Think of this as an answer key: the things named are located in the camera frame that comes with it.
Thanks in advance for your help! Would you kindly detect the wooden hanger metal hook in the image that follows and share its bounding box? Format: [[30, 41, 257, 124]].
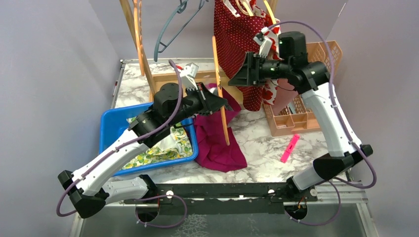
[[212, 36, 230, 146]]

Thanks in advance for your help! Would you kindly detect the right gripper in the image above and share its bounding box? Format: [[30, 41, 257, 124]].
[[228, 51, 291, 86]]

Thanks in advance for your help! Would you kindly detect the pink clipboard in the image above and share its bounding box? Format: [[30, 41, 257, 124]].
[[271, 79, 298, 116]]

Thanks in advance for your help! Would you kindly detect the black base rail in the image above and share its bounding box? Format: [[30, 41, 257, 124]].
[[124, 183, 317, 215]]

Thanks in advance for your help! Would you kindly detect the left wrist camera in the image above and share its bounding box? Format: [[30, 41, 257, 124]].
[[179, 63, 199, 90]]

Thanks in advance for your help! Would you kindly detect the magenta pleated skirt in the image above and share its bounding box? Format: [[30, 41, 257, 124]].
[[193, 83, 248, 173]]

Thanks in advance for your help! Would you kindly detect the wooden clothes rack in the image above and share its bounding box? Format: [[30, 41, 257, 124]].
[[120, 0, 278, 105]]

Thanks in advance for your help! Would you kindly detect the lemon print skirt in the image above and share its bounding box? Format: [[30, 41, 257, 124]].
[[122, 123, 194, 170]]

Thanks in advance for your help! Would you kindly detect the red poppy print skirt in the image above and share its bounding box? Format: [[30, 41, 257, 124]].
[[250, 0, 281, 105]]

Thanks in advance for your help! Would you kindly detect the grey-blue hanger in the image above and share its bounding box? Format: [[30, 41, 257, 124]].
[[153, 0, 210, 63]]

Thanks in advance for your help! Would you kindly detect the pink marker pen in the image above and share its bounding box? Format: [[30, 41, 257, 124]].
[[280, 134, 300, 163]]

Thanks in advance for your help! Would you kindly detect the orange wavy hanger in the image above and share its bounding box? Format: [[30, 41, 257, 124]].
[[133, 0, 145, 76]]

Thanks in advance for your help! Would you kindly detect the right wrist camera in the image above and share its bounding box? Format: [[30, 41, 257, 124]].
[[253, 27, 273, 58]]

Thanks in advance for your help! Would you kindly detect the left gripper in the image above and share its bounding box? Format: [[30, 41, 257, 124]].
[[167, 81, 227, 127]]

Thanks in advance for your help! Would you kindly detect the peach plastic organizer basket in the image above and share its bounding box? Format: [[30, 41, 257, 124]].
[[262, 42, 331, 136]]

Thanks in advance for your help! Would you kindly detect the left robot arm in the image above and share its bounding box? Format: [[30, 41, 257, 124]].
[[58, 82, 227, 218]]

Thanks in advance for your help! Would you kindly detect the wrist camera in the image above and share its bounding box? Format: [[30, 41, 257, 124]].
[[179, 63, 199, 90], [253, 27, 273, 58]]

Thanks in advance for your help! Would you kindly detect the blue plastic bin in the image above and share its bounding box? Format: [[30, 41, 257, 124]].
[[99, 102, 199, 176]]

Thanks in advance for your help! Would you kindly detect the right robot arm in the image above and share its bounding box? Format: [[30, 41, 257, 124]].
[[228, 29, 373, 201]]

